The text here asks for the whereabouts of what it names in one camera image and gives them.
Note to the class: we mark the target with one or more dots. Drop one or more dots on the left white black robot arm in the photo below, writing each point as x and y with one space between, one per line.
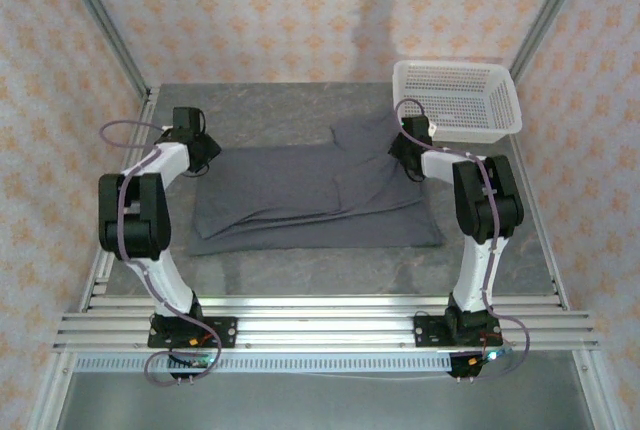
165 280

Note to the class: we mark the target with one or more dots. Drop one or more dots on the aluminium frame post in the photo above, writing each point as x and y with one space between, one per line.
550 5
100 15

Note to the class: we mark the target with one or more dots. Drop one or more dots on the grey t-shirt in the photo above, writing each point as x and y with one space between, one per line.
310 190

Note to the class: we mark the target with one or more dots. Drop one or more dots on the wide aluminium rail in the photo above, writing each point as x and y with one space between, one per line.
325 330

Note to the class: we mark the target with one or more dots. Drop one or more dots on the narrow aluminium rail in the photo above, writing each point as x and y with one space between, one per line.
325 302

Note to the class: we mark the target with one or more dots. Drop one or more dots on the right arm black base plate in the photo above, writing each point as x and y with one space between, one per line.
430 332

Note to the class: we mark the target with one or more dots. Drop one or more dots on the white perforated plastic basket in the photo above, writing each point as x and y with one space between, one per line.
465 95

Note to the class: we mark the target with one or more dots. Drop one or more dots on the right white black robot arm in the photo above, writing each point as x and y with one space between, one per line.
475 275

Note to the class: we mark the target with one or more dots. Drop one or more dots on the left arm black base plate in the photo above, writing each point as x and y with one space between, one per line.
225 332

